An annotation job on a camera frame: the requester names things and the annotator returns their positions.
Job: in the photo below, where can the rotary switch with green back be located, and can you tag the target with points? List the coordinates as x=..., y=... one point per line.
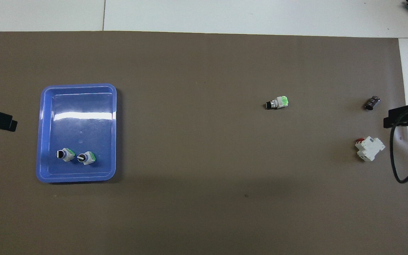
x=277, y=102
x=65, y=154
x=86, y=158

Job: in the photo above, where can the dark cylindrical capacitor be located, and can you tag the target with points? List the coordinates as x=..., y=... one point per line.
x=372, y=103

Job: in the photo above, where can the white circuit breaker red lever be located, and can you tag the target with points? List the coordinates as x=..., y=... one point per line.
x=369, y=148

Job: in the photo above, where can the blue plastic tray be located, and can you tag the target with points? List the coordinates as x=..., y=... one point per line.
x=80, y=120

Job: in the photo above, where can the brown table mat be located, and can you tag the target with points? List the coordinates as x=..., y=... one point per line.
x=204, y=212

